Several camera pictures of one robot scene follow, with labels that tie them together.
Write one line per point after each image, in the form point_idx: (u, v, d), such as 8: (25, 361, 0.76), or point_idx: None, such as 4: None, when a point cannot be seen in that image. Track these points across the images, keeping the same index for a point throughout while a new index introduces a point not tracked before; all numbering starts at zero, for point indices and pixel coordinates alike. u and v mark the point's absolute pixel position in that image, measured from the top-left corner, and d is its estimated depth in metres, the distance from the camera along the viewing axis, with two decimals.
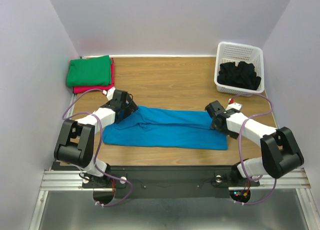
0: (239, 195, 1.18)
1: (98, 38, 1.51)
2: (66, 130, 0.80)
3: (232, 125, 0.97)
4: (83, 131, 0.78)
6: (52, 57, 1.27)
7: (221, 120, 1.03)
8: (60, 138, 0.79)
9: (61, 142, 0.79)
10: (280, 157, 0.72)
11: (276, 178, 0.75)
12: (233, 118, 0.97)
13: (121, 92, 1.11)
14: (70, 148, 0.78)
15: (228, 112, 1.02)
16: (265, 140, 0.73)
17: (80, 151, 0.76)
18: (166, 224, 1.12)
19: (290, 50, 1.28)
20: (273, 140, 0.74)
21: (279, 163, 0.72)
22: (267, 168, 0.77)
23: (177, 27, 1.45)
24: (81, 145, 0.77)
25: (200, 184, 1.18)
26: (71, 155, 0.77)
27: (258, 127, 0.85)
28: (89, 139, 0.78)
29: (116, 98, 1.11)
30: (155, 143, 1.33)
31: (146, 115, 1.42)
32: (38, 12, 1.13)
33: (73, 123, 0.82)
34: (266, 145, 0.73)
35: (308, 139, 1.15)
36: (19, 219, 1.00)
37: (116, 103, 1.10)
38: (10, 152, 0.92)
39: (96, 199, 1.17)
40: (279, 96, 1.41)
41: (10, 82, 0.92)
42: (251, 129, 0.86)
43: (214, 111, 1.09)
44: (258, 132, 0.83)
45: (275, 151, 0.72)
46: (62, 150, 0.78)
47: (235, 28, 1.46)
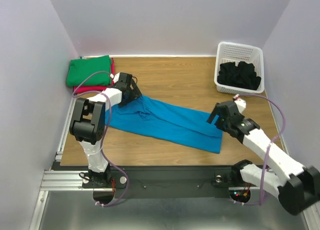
0: (239, 195, 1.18)
1: (98, 38, 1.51)
2: (79, 107, 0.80)
3: (250, 143, 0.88)
4: (96, 107, 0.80)
6: (52, 57, 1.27)
7: (236, 132, 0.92)
8: (74, 114, 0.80)
9: (75, 118, 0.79)
10: (302, 200, 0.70)
11: (292, 214, 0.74)
12: (254, 137, 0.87)
13: (126, 75, 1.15)
14: (83, 123, 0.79)
15: (245, 123, 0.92)
16: (292, 185, 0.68)
17: (93, 125, 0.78)
18: (166, 224, 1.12)
19: (290, 50, 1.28)
20: (300, 184, 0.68)
21: (300, 204, 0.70)
22: (284, 202, 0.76)
23: (177, 27, 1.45)
24: (95, 119, 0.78)
25: (200, 184, 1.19)
26: (84, 129, 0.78)
27: (283, 159, 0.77)
28: (101, 114, 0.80)
29: (121, 80, 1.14)
30: (150, 133, 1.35)
31: (148, 106, 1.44)
32: (38, 12, 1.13)
33: (86, 101, 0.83)
34: (292, 188, 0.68)
35: (308, 139, 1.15)
36: (19, 219, 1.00)
37: (122, 85, 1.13)
38: (10, 152, 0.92)
39: (96, 199, 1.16)
40: (279, 96, 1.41)
41: (10, 82, 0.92)
42: (275, 160, 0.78)
43: (229, 114, 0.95)
44: (283, 167, 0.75)
45: (299, 195, 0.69)
46: (76, 125, 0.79)
47: (235, 28, 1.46)
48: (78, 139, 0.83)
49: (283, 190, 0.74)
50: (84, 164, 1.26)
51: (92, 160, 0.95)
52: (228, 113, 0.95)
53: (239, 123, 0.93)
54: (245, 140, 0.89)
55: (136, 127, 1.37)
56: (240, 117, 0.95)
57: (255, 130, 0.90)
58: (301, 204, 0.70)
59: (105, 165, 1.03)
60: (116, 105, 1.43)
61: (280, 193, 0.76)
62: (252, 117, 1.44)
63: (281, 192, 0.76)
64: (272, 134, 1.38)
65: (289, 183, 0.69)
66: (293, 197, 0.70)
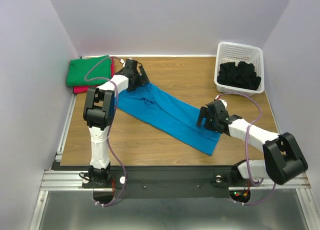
0: (239, 195, 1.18)
1: (98, 38, 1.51)
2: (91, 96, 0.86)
3: (235, 131, 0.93)
4: (107, 95, 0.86)
6: (52, 57, 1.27)
7: (223, 126, 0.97)
8: (86, 103, 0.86)
9: (87, 106, 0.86)
10: (282, 161, 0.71)
11: (280, 185, 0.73)
12: (236, 123, 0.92)
13: (132, 61, 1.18)
14: (96, 110, 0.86)
15: (230, 117, 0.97)
16: (267, 147, 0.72)
17: (105, 112, 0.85)
18: (166, 224, 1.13)
19: (290, 50, 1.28)
20: (274, 145, 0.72)
21: (283, 168, 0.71)
22: (272, 177, 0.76)
23: (178, 27, 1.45)
24: (106, 107, 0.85)
25: (200, 184, 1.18)
26: (97, 115, 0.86)
27: (260, 132, 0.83)
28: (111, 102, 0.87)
29: (127, 66, 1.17)
30: (149, 120, 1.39)
31: (154, 95, 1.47)
32: (38, 12, 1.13)
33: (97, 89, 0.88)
34: (268, 151, 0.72)
35: (308, 139, 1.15)
36: (19, 219, 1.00)
37: (128, 71, 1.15)
38: (10, 153, 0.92)
39: (96, 199, 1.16)
40: (279, 96, 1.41)
41: (10, 82, 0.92)
42: (254, 135, 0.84)
43: (216, 112, 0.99)
44: (261, 138, 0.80)
45: (278, 156, 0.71)
46: (89, 113, 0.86)
47: (235, 28, 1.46)
48: (89, 125, 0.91)
49: (265, 161, 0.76)
50: (84, 164, 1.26)
51: (96, 153, 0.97)
52: (216, 111, 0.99)
53: (224, 118, 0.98)
54: (231, 130, 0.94)
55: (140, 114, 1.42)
56: (226, 113, 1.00)
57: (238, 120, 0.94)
58: (284, 167, 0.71)
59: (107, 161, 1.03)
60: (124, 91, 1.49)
61: (265, 167, 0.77)
62: (252, 117, 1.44)
63: (266, 166, 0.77)
64: None
65: (265, 145, 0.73)
66: (273, 162, 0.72)
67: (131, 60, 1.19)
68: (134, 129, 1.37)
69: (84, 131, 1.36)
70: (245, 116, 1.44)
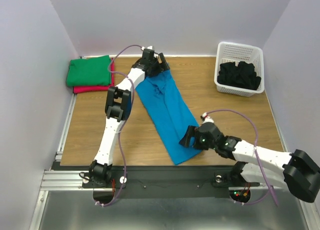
0: (239, 195, 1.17)
1: (98, 38, 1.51)
2: (110, 95, 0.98)
3: (242, 156, 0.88)
4: (124, 96, 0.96)
6: (52, 57, 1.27)
7: (225, 153, 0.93)
8: (107, 101, 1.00)
9: (108, 104, 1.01)
10: (307, 182, 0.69)
11: (309, 202, 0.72)
12: (239, 148, 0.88)
13: (149, 52, 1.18)
14: (115, 107, 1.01)
15: (229, 141, 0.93)
16: (289, 174, 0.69)
17: (122, 110, 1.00)
18: (166, 224, 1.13)
19: (290, 50, 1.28)
20: (294, 170, 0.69)
21: (309, 189, 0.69)
22: (299, 196, 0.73)
23: (178, 27, 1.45)
24: (124, 106, 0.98)
25: (200, 184, 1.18)
26: (116, 113, 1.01)
27: (271, 156, 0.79)
28: (128, 102, 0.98)
29: (144, 57, 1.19)
30: (147, 106, 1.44)
31: (167, 88, 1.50)
32: (38, 12, 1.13)
33: (116, 88, 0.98)
34: (291, 178, 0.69)
35: (308, 139, 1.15)
36: (19, 219, 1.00)
37: (145, 62, 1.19)
38: (10, 152, 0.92)
39: (96, 199, 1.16)
40: (279, 96, 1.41)
41: (10, 82, 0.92)
42: (265, 159, 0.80)
43: (213, 138, 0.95)
44: (275, 162, 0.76)
45: (301, 179, 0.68)
46: (110, 109, 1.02)
47: (235, 28, 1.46)
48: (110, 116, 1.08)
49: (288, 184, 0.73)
50: (84, 164, 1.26)
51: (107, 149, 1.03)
52: (213, 137, 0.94)
53: (223, 144, 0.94)
54: (236, 156, 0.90)
55: (149, 102, 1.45)
56: (223, 136, 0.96)
57: (239, 143, 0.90)
58: (310, 188, 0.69)
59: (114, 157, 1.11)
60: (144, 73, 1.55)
61: (289, 189, 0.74)
62: (252, 117, 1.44)
63: (289, 188, 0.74)
64: (273, 134, 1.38)
65: (286, 173, 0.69)
66: (298, 186, 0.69)
67: (148, 49, 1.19)
68: (134, 129, 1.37)
69: (84, 131, 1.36)
70: (245, 116, 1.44)
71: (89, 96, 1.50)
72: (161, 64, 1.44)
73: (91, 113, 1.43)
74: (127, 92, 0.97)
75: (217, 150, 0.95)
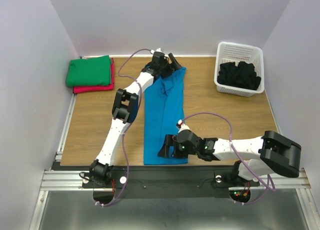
0: (239, 195, 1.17)
1: (98, 38, 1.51)
2: (119, 97, 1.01)
3: (222, 154, 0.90)
4: (132, 99, 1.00)
6: (52, 57, 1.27)
7: (209, 156, 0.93)
8: (115, 103, 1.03)
9: (116, 106, 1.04)
10: (285, 159, 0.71)
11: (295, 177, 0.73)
12: (218, 148, 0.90)
13: (159, 56, 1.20)
14: (122, 109, 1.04)
15: (208, 143, 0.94)
16: (266, 157, 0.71)
17: (129, 113, 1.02)
18: (166, 224, 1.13)
19: (290, 50, 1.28)
20: (270, 152, 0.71)
21: (290, 165, 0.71)
22: (285, 175, 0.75)
23: (178, 27, 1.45)
24: (131, 109, 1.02)
25: (200, 184, 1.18)
26: (122, 114, 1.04)
27: (246, 144, 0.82)
28: (135, 105, 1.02)
29: (154, 61, 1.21)
30: (146, 102, 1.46)
31: (174, 90, 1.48)
32: (38, 12, 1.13)
33: (124, 91, 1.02)
34: (270, 160, 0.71)
35: (308, 139, 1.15)
36: (19, 219, 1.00)
37: (155, 65, 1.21)
38: (10, 153, 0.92)
39: (96, 199, 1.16)
40: (279, 96, 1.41)
41: (10, 82, 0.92)
42: (242, 149, 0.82)
43: (193, 145, 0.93)
44: (251, 149, 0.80)
45: (279, 158, 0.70)
46: (117, 111, 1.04)
47: (235, 28, 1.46)
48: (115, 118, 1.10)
49: (271, 167, 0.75)
50: (84, 164, 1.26)
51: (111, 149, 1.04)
52: (193, 144, 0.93)
53: (204, 148, 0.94)
54: (219, 156, 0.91)
55: (153, 101, 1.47)
56: (201, 139, 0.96)
57: (217, 142, 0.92)
58: (291, 164, 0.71)
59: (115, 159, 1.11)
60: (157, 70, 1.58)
61: (274, 171, 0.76)
62: (252, 117, 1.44)
63: (274, 170, 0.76)
64: None
65: (264, 157, 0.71)
66: (280, 166, 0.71)
67: (160, 53, 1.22)
68: (134, 129, 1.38)
69: (84, 131, 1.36)
70: (245, 116, 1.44)
71: (89, 96, 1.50)
72: (171, 64, 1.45)
73: (91, 113, 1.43)
74: (135, 95, 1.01)
75: (200, 156, 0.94)
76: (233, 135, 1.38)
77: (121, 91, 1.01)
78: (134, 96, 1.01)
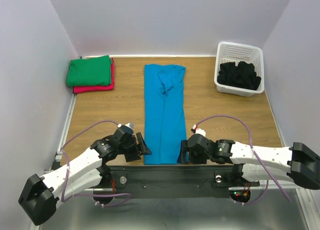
0: (239, 195, 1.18)
1: (98, 38, 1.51)
2: (29, 185, 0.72)
3: (241, 160, 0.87)
4: (40, 198, 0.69)
6: (51, 57, 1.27)
7: (222, 158, 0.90)
8: (24, 192, 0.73)
9: (23, 196, 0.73)
10: (312, 173, 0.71)
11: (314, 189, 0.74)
12: (236, 152, 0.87)
13: (124, 133, 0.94)
14: (31, 203, 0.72)
15: (223, 145, 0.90)
16: (296, 170, 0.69)
17: (35, 212, 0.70)
18: (166, 224, 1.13)
19: (290, 50, 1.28)
20: (300, 165, 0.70)
21: (315, 178, 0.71)
22: (305, 186, 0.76)
23: (177, 27, 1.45)
24: (44, 210, 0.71)
25: (200, 184, 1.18)
26: (29, 212, 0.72)
27: (272, 154, 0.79)
28: (48, 203, 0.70)
29: (115, 136, 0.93)
30: (146, 101, 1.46)
31: (174, 90, 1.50)
32: (38, 12, 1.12)
33: (39, 179, 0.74)
34: (299, 173, 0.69)
35: (308, 139, 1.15)
36: (19, 219, 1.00)
37: (115, 143, 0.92)
38: (10, 152, 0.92)
39: (96, 199, 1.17)
40: (279, 96, 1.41)
41: (10, 82, 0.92)
42: (267, 159, 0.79)
43: (205, 148, 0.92)
44: (278, 160, 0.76)
45: (307, 172, 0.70)
46: (23, 204, 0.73)
47: (235, 28, 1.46)
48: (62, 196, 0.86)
49: (293, 179, 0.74)
50: None
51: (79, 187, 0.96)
52: (204, 148, 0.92)
53: (217, 150, 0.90)
54: (234, 161, 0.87)
55: (153, 100, 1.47)
56: (213, 142, 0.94)
57: (234, 146, 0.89)
58: (316, 177, 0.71)
59: (98, 179, 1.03)
60: (157, 70, 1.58)
61: (295, 183, 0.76)
62: (252, 117, 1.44)
63: (294, 181, 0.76)
64: (273, 134, 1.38)
65: (293, 170, 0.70)
66: (306, 178, 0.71)
67: (128, 130, 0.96)
68: (134, 129, 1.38)
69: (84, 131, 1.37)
70: (245, 115, 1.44)
71: (89, 96, 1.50)
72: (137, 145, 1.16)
73: (91, 113, 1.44)
74: (50, 190, 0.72)
75: (213, 159, 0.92)
76: (233, 135, 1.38)
77: (36, 178, 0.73)
78: (47, 192, 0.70)
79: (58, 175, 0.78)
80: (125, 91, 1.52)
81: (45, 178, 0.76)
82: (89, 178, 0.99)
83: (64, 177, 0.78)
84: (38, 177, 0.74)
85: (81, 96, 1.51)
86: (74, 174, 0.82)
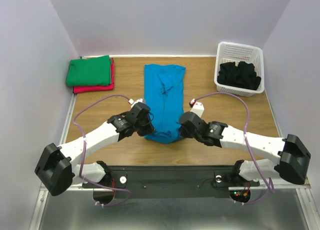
0: (239, 195, 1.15)
1: (98, 38, 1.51)
2: (46, 154, 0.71)
3: (229, 144, 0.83)
4: (58, 166, 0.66)
6: (51, 56, 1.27)
7: (211, 140, 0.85)
8: (41, 162, 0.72)
9: (40, 166, 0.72)
10: (300, 167, 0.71)
11: (297, 184, 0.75)
12: (227, 135, 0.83)
13: (141, 109, 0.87)
14: (47, 173, 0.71)
15: (214, 127, 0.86)
16: (285, 161, 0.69)
17: (53, 182, 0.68)
18: (166, 224, 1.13)
19: (290, 49, 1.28)
20: (290, 156, 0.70)
21: (301, 173, 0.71)
22: (288, 180, 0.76)
23: (177, 27, 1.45)
24: (62, 180, 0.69)
25: (200, 184, 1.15)
26: (47, 182, 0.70)
27: (264, 143, 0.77)
28: (65, 174, 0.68)
29: (132, 112, 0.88)
30: (146, 96, 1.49)
31: (175, 91, 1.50)
32: (38, 11, 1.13)
33: (57, 148, 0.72)
34: (288, 165, 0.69)
35: (308, 140, 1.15)
36: (19, 219, 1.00)
37: (131, 118, 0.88)
38: (10, 152, 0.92)
39: (96, 199, 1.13)
40: (279, 96, 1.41)
41: (10, 81, 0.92)
42: (258, 147, 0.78)
43: (195, 127, 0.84)
44: (269, 150, 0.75)
45: (296, 165, 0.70)
46: (41, 174, 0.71)
47: (235, 28, 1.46)
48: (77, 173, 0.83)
49: (280, 170, 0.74)
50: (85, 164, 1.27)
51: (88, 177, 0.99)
52: (195, 126, 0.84)
53: (208, 131, 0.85)
54: (224, 144, 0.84)
55: (153, 100, 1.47)
56: (204, 122, 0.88)
57: (226, 129, 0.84)
58: (301, 172, 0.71)
59: (100, 177, 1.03)
60: (157, 70, 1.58)
61: (280, 175, 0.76)
62: (252, 117, 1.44)
63: (280, 174, 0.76)
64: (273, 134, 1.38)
65: (283, 161, 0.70)
66: (292, 171, 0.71)
67: (146, 107, 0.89)
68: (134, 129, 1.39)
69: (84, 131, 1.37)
70: (245, 116, 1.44)
71: (89, 96, 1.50)
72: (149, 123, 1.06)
73: (91, 113, 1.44)
74: (68, 160, 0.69)
75: (201, 139, 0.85)
76: None
77: (53, 147, 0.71)
78: (65, 162, 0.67)
79: (75, 146, 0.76)
80: (125, 91, 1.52)
81: (63, 146, 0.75)
82: (96, 170, 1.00)
83: (82, 148, 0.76)
84: (55, 146, 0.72)
85: (81, 96, 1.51)
86: (91, 146, 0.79)
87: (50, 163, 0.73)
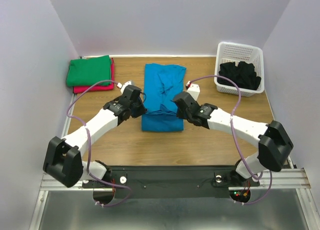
0: (239, 195, 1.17)
1: (98, 38, 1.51)
2: (52, 149, 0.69)
3: (216, 125, 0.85)
4: (68, 156, 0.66)
6: (51, 56, 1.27)
7: (200, 120, 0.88)
8: (48, 158, 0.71)
9: (48, 162, 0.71)
10: (278, 152, 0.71)
11: (273, 171, 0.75)
12: (215, 117, 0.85)
13: (133, 91, 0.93)
14: (57, 167, 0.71)
15: (205, 109, 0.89)
16: (264, 143, 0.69)
17: (65, 173, 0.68)
18: (166, 224, 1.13)
19: (290, 49, 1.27)
20: (269, 140, 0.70)
21: (279, 158, 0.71)
22: (265, 165, 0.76)
23: (177, 26, 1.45)
24: (74, 170, 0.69)
25: (200, 184, 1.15)
26: (58, 175, 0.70)
27: (247, 126, 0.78)
28: (76, 162, 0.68)
29: (125, 95, 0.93)
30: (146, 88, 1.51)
31: (174, 91, 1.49)
32: (38, 11, 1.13)
33: (62, 141, 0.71)
34: (265, 147, 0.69)
35: (308, 140, 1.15)
36: (19, 219, 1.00)
37: (125, 101, 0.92)
38: (10, 153, 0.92)
39: (96, 199, 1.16)
40: (279, 96, 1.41)
41: (10, 81, 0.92)
42: (241, 129, 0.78)
43: (186, 106, 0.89)
44: (251, 132, 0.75)
45: (273, 149, 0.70)
46: (50, 169, 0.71)
47: (235, 28, 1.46)
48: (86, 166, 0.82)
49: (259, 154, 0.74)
50: None
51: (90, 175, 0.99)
52: (186, 106, 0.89)
53: (198, 112, 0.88)
54: (211, 125, 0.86)
55: (152, 100, 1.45)
56: (197, 104, 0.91)
57: (215, 111, 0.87)
58: (279, 158, 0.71)
59: (102, 173, 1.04)
60: (158, 70, 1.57)
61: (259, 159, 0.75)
62: (252, 117, 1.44)
63: (258, 158, 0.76)
64: None
65: (261, 143, 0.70)
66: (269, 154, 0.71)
67: (137, 88, 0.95)
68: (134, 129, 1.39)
69: None
70: (245, 116, 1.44)
71: (89, 96, 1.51)
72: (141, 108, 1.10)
73: (91, 113, 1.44)
74: (76, 148, 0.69)
75: (191, 119, 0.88)
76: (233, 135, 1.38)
77: (57, 140, 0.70)
78: (73, 151, 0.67)
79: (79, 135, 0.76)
80: None
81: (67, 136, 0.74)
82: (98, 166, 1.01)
83: (87, 135, 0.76)
84: (59, 139, 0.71)
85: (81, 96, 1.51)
86: (95, 132, 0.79)
87: (57, 156, 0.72)
